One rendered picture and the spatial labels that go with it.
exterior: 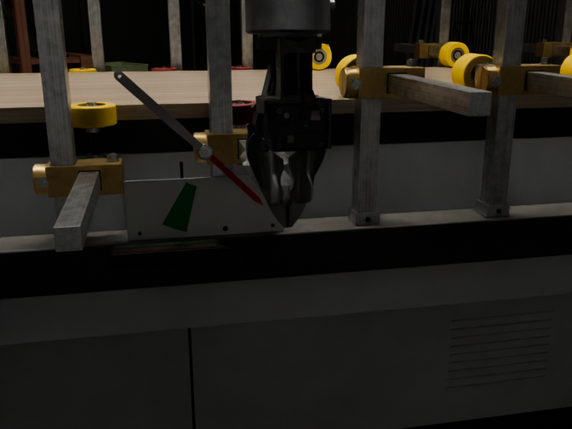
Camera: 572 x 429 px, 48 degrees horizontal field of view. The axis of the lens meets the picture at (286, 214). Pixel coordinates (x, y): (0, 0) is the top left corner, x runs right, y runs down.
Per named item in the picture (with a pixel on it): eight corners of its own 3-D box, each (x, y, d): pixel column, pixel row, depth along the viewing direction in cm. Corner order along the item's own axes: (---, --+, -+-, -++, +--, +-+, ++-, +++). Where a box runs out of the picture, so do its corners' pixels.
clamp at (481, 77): (559, 94, 111) (563, 65, 109) (489, 96, 108) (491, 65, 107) (539, 91, 117) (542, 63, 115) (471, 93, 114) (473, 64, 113)
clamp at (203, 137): (277, 163, 105) (277, 132, 103) (195, 166, 102) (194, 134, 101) (271, 156, 110) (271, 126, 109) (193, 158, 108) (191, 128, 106)
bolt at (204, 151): (270, 203, 105) (205, 141, 99) (260, 213, 105) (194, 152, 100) (268, 199, 106) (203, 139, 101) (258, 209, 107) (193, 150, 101)
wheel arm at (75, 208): (85, 257, 74) (82, 222, 73) (54, 259, 73) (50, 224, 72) (108, 173, 115) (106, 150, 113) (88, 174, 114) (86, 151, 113)
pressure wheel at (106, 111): (129, 165, 113) (125, 100, 110) (96, 174, 107) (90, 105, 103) (97, 161, 117) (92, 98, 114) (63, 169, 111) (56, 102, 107)
